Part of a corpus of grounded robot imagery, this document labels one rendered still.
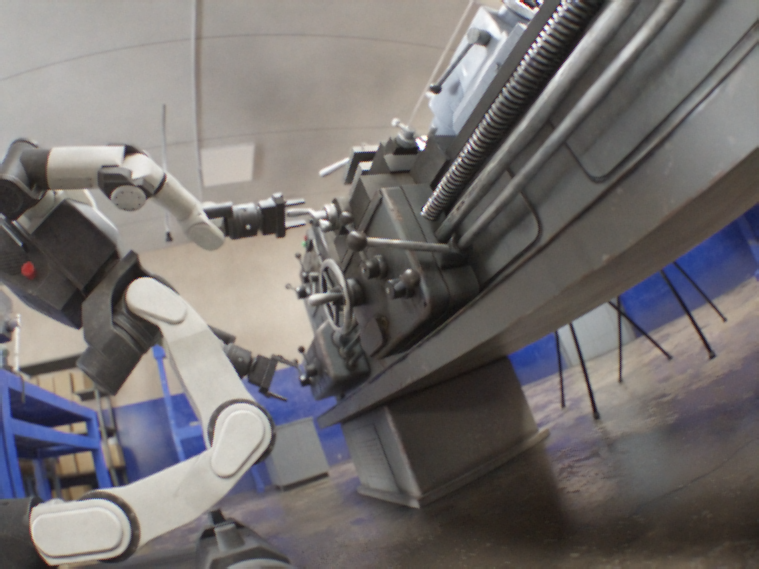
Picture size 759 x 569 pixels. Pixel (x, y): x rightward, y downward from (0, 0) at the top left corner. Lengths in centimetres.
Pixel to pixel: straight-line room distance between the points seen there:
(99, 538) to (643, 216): 91
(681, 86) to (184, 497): 104
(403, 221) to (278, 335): 429
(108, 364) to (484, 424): 128
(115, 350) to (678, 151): 93
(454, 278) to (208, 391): 55
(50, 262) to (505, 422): 157
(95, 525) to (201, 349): 42
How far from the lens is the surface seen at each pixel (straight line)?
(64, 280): 90
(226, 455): 75
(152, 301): 84
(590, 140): 64
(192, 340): 82
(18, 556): 88
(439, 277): 76
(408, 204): 84
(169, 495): 80
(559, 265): 48
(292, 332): 503
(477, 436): 151
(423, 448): 140
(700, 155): 39
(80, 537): 79
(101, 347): 84
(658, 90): 60
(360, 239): 68
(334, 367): 155
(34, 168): 88
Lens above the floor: 35
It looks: 19 degrees up
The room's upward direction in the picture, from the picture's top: 21 degrees counter-clockwise
